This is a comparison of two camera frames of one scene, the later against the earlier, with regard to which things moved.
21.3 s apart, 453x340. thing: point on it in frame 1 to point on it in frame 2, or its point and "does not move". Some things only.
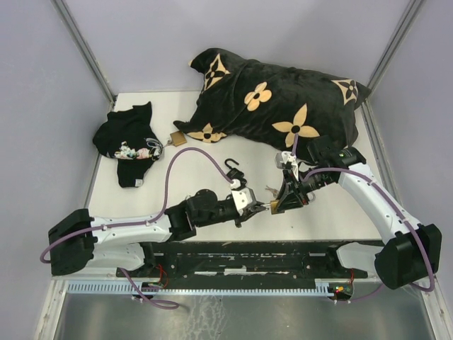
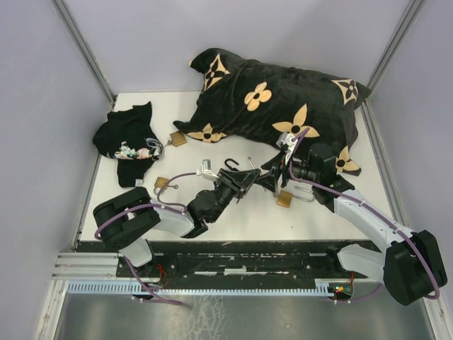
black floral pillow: (267, 104) does not move
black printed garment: (129, 137) does not move
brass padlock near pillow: (178, 138) does not move
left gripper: (249, 212) to (245, 179)
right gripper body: (296, 186) to (284, 169)
